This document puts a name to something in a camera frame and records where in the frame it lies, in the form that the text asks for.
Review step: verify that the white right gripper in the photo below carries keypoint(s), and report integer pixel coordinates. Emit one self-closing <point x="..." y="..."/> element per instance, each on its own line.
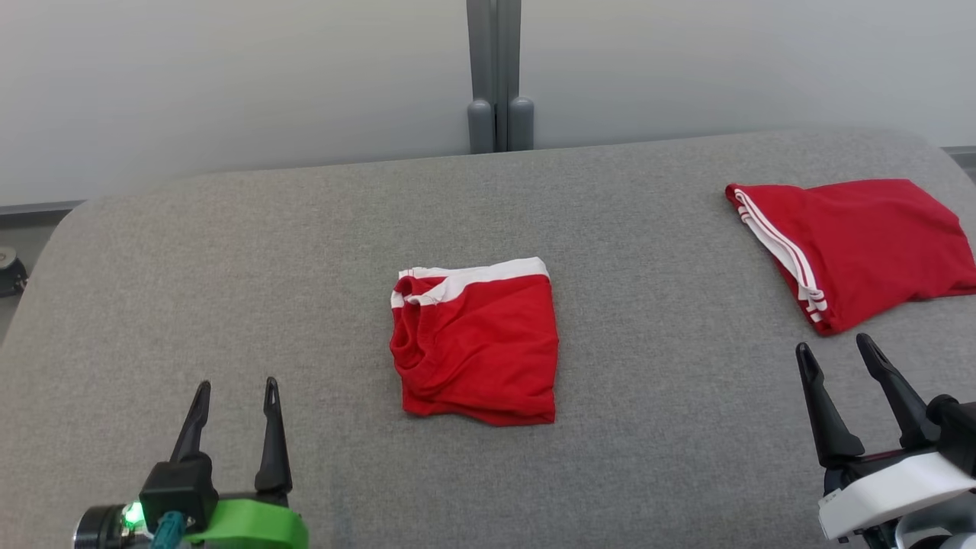
<point x="892" y="492"/>

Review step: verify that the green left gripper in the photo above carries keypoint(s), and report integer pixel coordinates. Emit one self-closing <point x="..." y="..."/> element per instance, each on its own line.
<point x="252" y="522"/>

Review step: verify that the red white basketball shorts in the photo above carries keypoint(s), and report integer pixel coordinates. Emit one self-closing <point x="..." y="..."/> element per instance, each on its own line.
<point x="869" y="244"/>

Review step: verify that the red basketball jersey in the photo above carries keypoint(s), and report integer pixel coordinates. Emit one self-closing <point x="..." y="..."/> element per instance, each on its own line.
<point x="480" y="351"/>

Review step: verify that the grey fabric sofa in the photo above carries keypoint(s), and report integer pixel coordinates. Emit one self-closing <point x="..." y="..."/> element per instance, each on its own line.
<point x="648" y="427"/>

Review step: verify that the round black floor object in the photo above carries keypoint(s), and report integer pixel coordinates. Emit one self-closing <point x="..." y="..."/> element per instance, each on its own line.
<point x="11" y="274"/>

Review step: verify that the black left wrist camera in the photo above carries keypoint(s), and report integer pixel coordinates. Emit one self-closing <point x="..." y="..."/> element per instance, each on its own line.
<point x="179" y="488"/>

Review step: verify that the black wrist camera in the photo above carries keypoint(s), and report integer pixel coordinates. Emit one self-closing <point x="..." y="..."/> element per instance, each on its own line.
<point x="179" y="488"/>
<point x="957" y="435"/>

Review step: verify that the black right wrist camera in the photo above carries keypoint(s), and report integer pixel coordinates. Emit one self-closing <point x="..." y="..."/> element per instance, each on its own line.
<point x="957" y="435"/>

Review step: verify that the grey partition post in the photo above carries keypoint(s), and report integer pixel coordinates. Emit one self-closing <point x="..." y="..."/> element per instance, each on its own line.
<point x="517" y="91"/>
<point x="482" y="91"/>

